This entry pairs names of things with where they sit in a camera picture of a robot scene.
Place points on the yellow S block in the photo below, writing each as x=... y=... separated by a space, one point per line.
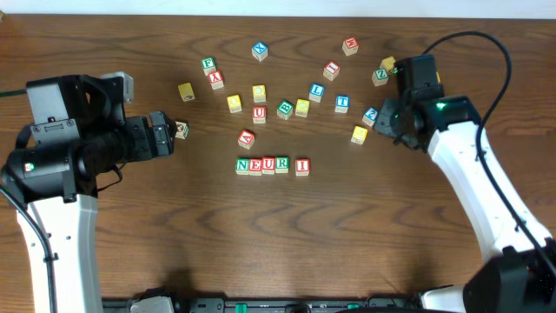
x=359 y=135

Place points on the red E block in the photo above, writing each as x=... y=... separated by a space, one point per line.
x=255 y=167

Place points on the red u block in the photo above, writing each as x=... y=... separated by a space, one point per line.
x=268 y=165
x=259 y=114

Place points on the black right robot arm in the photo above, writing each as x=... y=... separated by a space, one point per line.
x=518 y=274

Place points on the green R block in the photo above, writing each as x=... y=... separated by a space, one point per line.
x=282 y=165

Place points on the yellow block upper right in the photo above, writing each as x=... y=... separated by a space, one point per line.
x=387 y=64

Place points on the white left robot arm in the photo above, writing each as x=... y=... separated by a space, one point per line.
x=61 y=244

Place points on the blue L block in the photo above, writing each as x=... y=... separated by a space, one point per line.
x=316 y=92

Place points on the red M block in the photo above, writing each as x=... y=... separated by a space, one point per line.
x=350 y=46

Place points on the red Y block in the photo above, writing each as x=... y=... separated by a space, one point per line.
x=216 y=80

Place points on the red i block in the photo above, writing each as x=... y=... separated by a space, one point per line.
x=302 y=167
x=331 y=70

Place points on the red A block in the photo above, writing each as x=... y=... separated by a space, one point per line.
x=246 y=139

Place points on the green Z block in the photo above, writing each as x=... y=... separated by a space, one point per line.
x=380 y=77

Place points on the green F block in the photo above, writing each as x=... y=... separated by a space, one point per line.
x=208 y=65

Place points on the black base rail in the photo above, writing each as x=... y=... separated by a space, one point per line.
x=218 y=303

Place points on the picture face wooden block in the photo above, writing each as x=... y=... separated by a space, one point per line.
x=182 y=130

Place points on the green N block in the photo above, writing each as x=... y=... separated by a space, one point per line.
x=241 y=166

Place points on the blue 2 block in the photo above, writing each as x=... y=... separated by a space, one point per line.
x=370 y=116

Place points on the green B block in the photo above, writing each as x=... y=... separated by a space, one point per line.
x=285 y=110

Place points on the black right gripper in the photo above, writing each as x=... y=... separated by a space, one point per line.
x=392 y=123

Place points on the yellow block left middle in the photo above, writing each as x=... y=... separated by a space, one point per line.
x=234 y=103

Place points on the blue T block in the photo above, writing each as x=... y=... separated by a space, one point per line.
x=342 y=104

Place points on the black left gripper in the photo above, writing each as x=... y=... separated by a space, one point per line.
x=161 y=133

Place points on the yellow block far left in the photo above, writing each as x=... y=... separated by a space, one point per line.
x=186 y=92

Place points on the yellow block upper middle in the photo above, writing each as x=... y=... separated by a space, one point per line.
x=259 y=93

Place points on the blue X block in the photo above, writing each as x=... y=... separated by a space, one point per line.
x=260 y=51

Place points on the yellow block centre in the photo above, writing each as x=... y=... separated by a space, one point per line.
x=302 y=107

